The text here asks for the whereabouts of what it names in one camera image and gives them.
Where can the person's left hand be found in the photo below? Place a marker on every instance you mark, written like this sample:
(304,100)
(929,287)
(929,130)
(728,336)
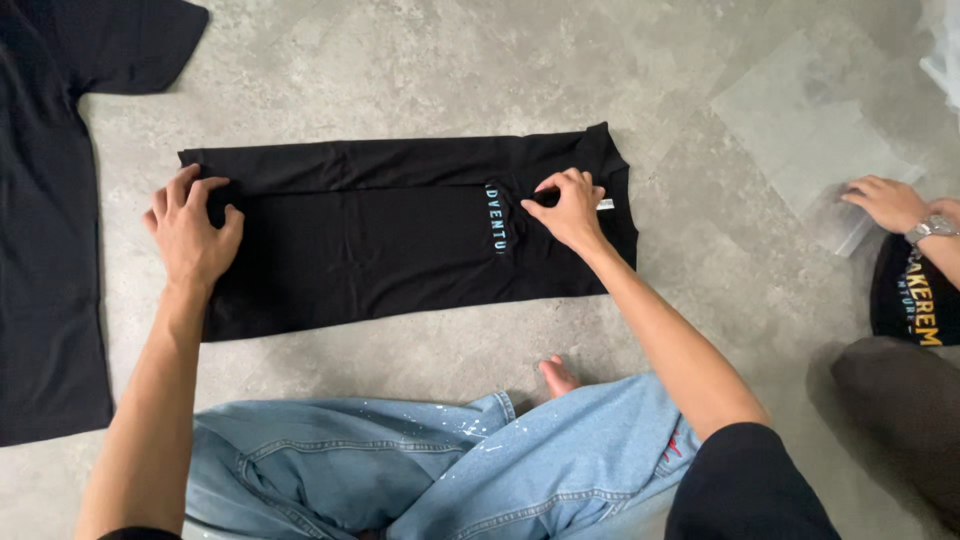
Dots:
(192,240)

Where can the person's right hand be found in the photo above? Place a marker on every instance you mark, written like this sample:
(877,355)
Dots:
(574,214)

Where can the black printed t-shirt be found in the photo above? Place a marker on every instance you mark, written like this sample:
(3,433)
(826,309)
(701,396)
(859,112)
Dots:
(397,240)

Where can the flat black t-shirt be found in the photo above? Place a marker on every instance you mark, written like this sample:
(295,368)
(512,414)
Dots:
(46,225)

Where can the person's bare foot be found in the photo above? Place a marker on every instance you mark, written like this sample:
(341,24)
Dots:
(559,376)

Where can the clear plastic bag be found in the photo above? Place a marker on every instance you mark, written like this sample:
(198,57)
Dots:
(817,142)

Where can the person's blue jeans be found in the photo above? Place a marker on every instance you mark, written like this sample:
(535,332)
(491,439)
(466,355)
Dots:
(442,465)

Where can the person's black shirt sleeve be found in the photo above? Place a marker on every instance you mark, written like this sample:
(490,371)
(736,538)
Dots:
(750,487)

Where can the black t-shirt with yellow print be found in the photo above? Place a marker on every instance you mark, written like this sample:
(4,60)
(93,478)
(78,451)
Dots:
(916,296)

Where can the silver wristwatch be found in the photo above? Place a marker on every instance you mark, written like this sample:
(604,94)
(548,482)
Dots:
(930,227)

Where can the heap of clear plastic bags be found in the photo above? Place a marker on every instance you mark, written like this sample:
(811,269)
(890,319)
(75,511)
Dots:
(943,52)

